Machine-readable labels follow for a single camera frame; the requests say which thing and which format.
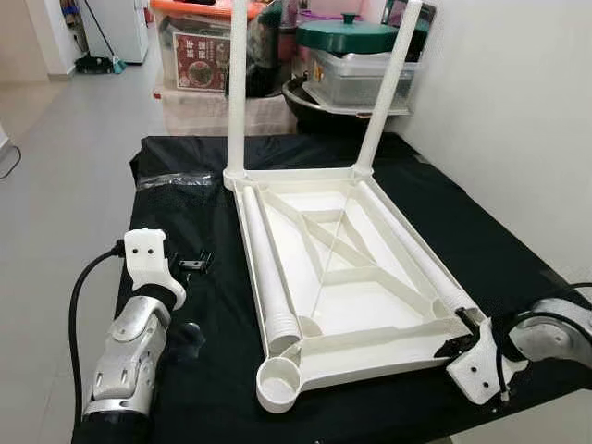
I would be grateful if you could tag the clear storage bin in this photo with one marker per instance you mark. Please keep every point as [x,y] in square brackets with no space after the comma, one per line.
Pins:
[166,28]

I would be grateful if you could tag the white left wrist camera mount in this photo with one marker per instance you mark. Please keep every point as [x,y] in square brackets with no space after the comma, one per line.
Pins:
[148,254]

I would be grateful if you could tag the black bag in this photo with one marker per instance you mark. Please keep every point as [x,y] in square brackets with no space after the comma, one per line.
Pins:
[268,55]

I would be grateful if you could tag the red printed cardboard box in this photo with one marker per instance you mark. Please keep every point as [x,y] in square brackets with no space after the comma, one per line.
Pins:
[199,65]

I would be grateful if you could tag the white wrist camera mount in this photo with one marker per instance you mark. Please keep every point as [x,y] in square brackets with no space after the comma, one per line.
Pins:
[148,254]
[476,370]

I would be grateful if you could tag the orange bin lid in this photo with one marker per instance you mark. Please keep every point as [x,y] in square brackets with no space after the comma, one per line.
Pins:
[185,9]

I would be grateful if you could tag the mop with black head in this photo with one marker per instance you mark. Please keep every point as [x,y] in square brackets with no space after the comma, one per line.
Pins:
[97,65]

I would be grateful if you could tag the dark picture frame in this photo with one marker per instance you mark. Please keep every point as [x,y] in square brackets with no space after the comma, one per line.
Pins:
[423,28]

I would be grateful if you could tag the beige cloth-covered bench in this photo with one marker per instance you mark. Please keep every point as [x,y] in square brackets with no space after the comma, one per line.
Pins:
[199,116]

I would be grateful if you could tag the black table cloth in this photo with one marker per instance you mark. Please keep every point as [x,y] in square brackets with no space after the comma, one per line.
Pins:
[213,305]

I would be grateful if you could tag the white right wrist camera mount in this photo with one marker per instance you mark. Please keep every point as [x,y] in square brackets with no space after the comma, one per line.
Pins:
[476,370]

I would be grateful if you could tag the white plastic table top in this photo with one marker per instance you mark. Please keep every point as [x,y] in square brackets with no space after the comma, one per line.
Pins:
[361,314]

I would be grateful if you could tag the white fridge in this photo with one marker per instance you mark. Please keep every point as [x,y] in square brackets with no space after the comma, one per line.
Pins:
[129,28]

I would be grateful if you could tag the pink box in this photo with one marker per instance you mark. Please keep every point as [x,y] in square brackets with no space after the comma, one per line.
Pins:
[319,9]

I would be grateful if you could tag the black wok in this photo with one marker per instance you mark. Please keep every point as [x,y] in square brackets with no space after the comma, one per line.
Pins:
[301,106]

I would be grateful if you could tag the clear plastic container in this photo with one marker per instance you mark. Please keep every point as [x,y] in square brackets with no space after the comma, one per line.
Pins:
[351,79]

